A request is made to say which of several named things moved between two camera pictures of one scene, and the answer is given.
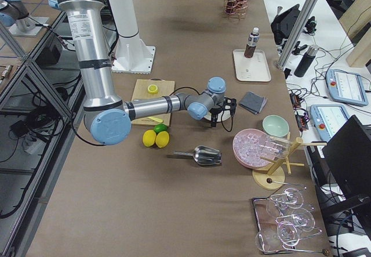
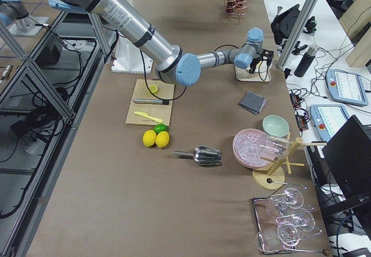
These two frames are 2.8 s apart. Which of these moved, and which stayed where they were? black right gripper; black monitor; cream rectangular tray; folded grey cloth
Moved: black right gripper
Stayed: cream rectangular tray; folded grey cloth; black monitor
